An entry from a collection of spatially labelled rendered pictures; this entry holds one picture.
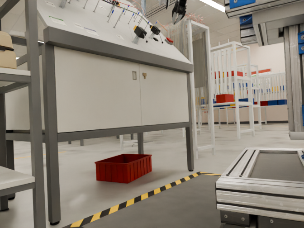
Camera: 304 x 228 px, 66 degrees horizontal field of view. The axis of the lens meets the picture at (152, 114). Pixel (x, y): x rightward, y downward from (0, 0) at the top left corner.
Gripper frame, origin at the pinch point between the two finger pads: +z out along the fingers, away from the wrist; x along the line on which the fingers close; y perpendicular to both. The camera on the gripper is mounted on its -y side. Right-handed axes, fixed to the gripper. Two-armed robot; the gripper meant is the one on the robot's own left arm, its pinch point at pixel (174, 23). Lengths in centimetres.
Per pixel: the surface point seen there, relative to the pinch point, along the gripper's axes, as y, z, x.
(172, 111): -40, 44, -17
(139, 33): -27.9, -0.1, 21.7
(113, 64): -52, 10, 31
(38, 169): -116, 20, 47
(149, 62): -34.4, 13.0, 10.8
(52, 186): -117, 32, 41
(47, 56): -75, -2, 58
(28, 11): -70, -18, 67
